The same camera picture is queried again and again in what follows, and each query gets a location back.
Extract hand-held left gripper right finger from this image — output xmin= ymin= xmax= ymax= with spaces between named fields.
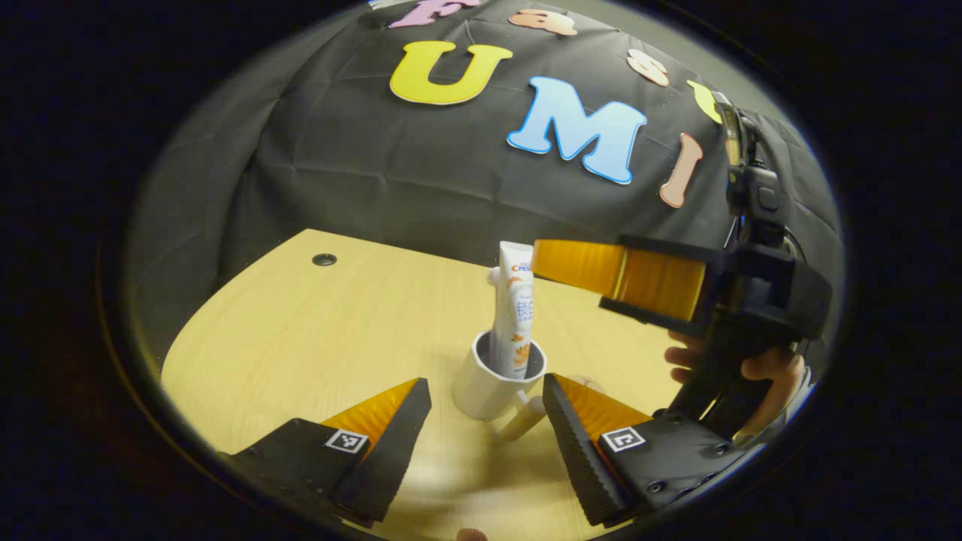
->
xmin=541 ymin=373 xmax=754 ymax=527

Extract light wooden desktop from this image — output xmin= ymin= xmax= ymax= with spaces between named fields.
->
xmin=161 ymin=228 xmax=722 ymax=540

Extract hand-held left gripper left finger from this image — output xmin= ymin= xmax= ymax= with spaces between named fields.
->
xmin=218 ymin=377 xmax=434 ymax=527

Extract white cup with wooden handle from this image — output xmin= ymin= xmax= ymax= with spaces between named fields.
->
xmin=452 ymin=331 xmax=549 ymax=443

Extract black backdrop cloth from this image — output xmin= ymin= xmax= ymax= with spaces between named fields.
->
xmin=124 ymin=0 xmax=846 ymax=361

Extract white toothpaste tube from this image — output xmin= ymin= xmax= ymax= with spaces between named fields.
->
xmin=489 ymin=241 xmax=536 ymax=379

